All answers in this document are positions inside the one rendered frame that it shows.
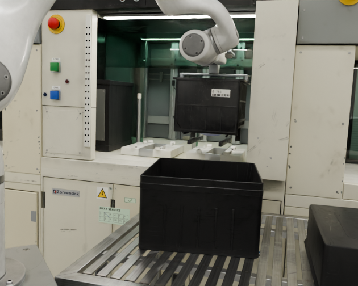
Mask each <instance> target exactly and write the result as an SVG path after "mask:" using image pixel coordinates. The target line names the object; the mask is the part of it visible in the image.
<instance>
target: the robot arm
mask: <svg viewBox="0 0 358 286"><path fill-rule="evenodd" d="M55 1H56V0H0V111H2V110H3V109H4V108H6V107H7V106H8V105H9V104H10V103H11V101H12V100H13V99H14V97H15V96H16V94H17V92H18V90H19V88H20V86H21V84H22V81H23V78H24V75H25V72H26V69H27V65H28V62H29V59H30V54H31V50H32V46H33V43H34V40H35V36H36V34H37V31H38V29H39V27H40V25H41V23H42V21H43V19H44V18H45V16H46V15H47V13H48V12H49V10H50V9H51V7H52V6H53V4H54V3H55ZM156 2H157V4H158V6H159V8H160V9H161V11H162V12H163V13H164V14H165V15H167V16H175V15H182V14H191V13H197V14H203V15H206V16H208V17H210V18H211V19H213V20H214V22H215V23H216V26H214V27H212V28H210V29H207V30H205V31H201V30H190V31H188V32H186V33H184V34H183V36H182V38H181V39H180V43H179V49H180V52H181V54H182V56H183V57H184V58H185V59H187V60H189V61H191V62H194V63H196V64H198V65H201V66H209V65H225V64H226V59H229V58H232V55H231V54H226V53H227V51H229V50H230V49H232V48H234V47H236V46H237V45H238V43H239V34H238V32H237V29H236V26H235V25H234V22H233V20H232V17H231V15H230V14H229V12H228V11H227V9H226V8H225V7H224V6H223V5H222V4H221V3H220V2H219V1H217V0H156ZM25 277H26V268H25V266H24V265H23V264H22V263H21V262H20V261H18V260H16V259H13V258H9V257H6V249H5V172H4V160H3V153H2V149H1V147H0V286H20V285H21V284H22V283H23V281H24V280H25Z"/></svg>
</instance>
